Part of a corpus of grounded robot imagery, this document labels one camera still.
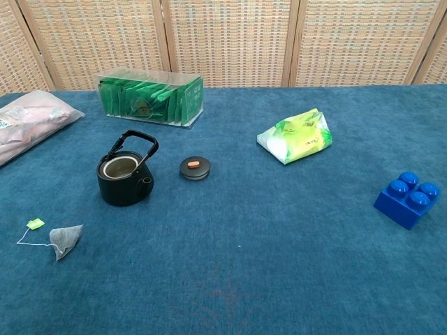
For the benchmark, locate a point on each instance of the clear box of green packets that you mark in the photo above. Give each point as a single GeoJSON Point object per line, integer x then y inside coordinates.
{"type": "Point", "coordinates": [146, 99]}

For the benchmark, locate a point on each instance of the blue toy building block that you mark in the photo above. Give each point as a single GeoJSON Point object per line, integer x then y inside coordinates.
{"type": "Point", "coordinates": [401, 209]}

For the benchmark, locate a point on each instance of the pyramid tea bag with tag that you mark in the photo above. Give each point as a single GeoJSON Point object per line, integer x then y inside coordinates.
{"type": "Point", "coordinates": [65, 239]}

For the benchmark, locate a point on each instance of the black cast iron teapot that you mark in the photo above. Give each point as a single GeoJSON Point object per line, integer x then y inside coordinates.
{"type": "Point", "coordinates": [122, 192]}

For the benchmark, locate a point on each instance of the woven wooden folding screen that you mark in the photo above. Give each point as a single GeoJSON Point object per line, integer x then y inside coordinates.
{"type": "Point", "coordinates": [227, 42]}

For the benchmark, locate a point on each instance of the blue table cloth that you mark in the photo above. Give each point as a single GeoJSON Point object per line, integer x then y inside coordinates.
{"type": "Point", "coordinates": [244, 244]}

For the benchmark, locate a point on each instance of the green yellow tissue pack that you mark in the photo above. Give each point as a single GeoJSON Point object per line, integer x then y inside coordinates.
{"type": "Point", "coordinates": [300, 139]}

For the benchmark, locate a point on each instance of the plastic bag of pink packets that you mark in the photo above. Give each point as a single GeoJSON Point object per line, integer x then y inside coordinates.
{"type": "Point", "coordinates": [31, 122]}

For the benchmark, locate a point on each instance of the black teapot lid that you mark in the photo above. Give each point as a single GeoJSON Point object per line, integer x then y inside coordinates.
{"type": "Point", "coordinates": [194, 171]}

